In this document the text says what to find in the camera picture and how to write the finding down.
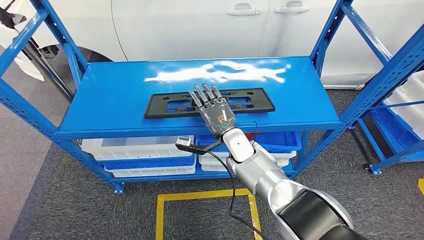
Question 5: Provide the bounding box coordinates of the blue metal shelf rack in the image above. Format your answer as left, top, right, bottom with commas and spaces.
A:
0, 0, 424, 195
357, 69, 424, 176

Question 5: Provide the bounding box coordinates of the white car door handle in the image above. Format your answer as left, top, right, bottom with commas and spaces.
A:
226, 2, 261, 17
273, 0, 311, 14

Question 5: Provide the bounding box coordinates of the black plastic plate bracket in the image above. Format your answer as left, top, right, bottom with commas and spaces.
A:
144, 87, 276, 120

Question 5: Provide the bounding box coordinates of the black camera cable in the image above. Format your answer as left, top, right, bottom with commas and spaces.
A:
205, 149, 263, 240

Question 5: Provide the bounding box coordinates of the white car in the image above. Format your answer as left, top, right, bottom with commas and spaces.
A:
0, 0, 424, 91

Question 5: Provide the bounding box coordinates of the large white plastic bin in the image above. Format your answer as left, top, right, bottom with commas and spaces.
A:
383, 91, 424, 140
401, 70, 424, 104

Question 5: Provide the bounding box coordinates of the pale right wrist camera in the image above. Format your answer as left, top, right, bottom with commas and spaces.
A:
175, 135, 195, 149

